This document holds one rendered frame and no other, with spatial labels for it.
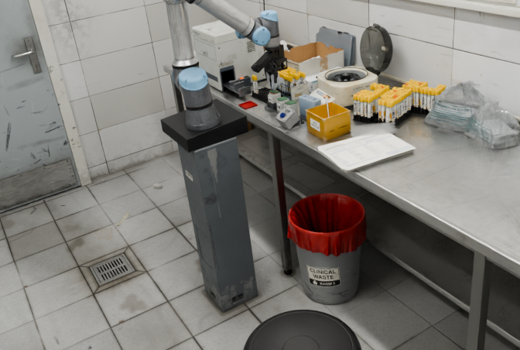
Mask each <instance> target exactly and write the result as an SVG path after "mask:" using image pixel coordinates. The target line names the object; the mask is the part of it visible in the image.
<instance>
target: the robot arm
mask: <svg viewBox="0 0 520 350"><path fill-rule="evenodd" d="M163 1H164V2H165V3H166V10H167V15H168V20H169V29H170V34H171V40H172V45H173V53H174V60H173V62H172V67H173V72H172V78H173V82H174V84H175V85H176V86H177V87H178V88H179V90H180V91H181V92H182V94H183V99H184V102H185V106H186V120H185V123H186V127H187V128H188V129H189V130H192V131H202V130H206V129H211V128H213V127H214V126H216V125H218V124H219V123H220V121H221V117H220V114H219V112H218V111H217V109H216V108H215V106H214V104H213V100H212V97H211V92H210V86H209V82H208V76H207V73H206V71H205V70H204V69H202V68H200V65H199V60H198V59H197V58H196V57H195V56H194V51H193V41H192V36H191V30H190V20H189V14H188V8H187V2H188V3H190V4H191V5H192V4H195V5H197V6H199V7H200V8H202V9H203V10H205V11H206V12H208V13H210V14H211V15H212V16H214V17H215V18H217V19H219V20H221V21H222V22H223V23H225V24H226V25H228V26H230V27H231V28H232V29H234V30H235V33H236V36H237V38H239V39H244V38H248V39H249V40H251V41H252V42H253V43H254V44H256V45H259V46H264V48H265V50H267V51H266V52H265V53H264V54H263V55H262V56H261V57H260V58H259V59H258V60H257V61H256V62H255V63H254V64H253V65H252V66H251V69H252V70H253V71H254V72H256V73H259V72H260V71H261V70H262V69H263V68H264V71H265V76H266V79H267V81H268V83H269V86H270V88H271V89H272V91H275V90H276V87H277V85H279V84H281V83H282V82H283V78H282V77H280V76H279V73H278V71H281V70H286V69H288V66H287V58H286V57H285V54H284V46H283V44H280V37H279V21H278V16H277V12H276V11H274V10H266V11H263V12H261V14H260V17H258V18H255V19H251V18H249V17H248V16H246V15H245V14H244V13H243V12H241V11H239V10H238V9H236V8H235V7H234V6H232V5H230V4H229V3H227V2H226V1H225V0H163ZM285 61H286V65H285V64H284V62H285Z"/></svg>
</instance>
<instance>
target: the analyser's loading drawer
mask: <svg viewBox="0 0 520 350"><path fill-rule="evenodd" d="M223 86H224V87H226V88H228V89H229V90H231V91H233V92H235V93H237V94H239V97H241V96H244V95H247V94H250V93H251V86H250V85H249V86H247V87H245V85H244V81H242V82H240V81H239V79H237V80H234V81H232V80H230V81H225V82H223Z"/></svg>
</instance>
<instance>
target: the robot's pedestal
mask: <svg viewBox="0 0 520 350"><path fill-rule="evenodd" d="M177 145H178V149H179V153H180V161H181V165H182V169H183V177H184V181H185V185H186V192H187V197H188V201H189V206H190V213H191V218H192V222H193V230H194V234H195V238H196V242H197V250H198V254H199V258H200V266H201V270H202V274H203V278H204V286H205V291H206V292H207V294H208V295H209V296H210V298H211V299H212V300H213V301H214V303H215V304H216V305H217V306H218V307H219V308H220V309H221V311H222V312H223V313H224V312H226V311H229V310H230V309H232V308H234V307H237V306H238V305H240V304H243V303H244V302H247V301H249V300H251V299H253V298H255V297H257V296H258V289H257V283H256V277H255V267H254V260H253V255H252V249H251V238H250V232H249V227H248V216H247V210H246V204H245V193H244V188H243V182H242V175H241V165H240V160H239V153H238V143H237V137H232V138H229V139H226V140H224V141H221V142H217V143H215V144H212V145H209V146H205V147H203V148H201V149H197V150H194V151H192V152H188V151H186V150H185V149H184V148H183V147H182V146H181V145H179V144H178V143H177Z"/></svg>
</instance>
